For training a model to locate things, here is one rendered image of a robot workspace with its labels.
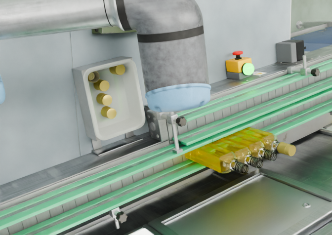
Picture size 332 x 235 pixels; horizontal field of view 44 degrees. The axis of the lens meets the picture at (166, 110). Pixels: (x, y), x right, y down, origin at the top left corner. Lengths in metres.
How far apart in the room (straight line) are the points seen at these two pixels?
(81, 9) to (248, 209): 0.79
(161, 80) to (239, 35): 0.99
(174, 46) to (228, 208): 0.71
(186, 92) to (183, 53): 0.07
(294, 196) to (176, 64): 0.75
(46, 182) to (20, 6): 0.60
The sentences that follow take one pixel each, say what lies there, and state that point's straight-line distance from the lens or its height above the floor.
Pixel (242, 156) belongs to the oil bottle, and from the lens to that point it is 1.26.
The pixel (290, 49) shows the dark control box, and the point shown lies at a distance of 1.74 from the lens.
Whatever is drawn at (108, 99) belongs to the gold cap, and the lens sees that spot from 1.28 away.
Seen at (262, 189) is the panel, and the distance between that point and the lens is 1.36.
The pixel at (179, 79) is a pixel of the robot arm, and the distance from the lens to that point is 0.69.
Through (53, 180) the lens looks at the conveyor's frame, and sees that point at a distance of 1.22.
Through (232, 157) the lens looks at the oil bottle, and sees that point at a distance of 1.24.
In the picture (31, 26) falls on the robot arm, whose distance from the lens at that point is 0.76.
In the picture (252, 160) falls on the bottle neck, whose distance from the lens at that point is 1.25.
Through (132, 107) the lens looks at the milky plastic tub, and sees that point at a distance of 1.35.
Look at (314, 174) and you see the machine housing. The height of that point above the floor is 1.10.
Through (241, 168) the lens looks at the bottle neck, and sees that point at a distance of 1.20.
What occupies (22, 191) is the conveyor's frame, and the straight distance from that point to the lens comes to 1.21.
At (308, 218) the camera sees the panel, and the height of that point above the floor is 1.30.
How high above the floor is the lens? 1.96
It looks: 55 degrees down
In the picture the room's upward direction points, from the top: 106 degrees clockwise
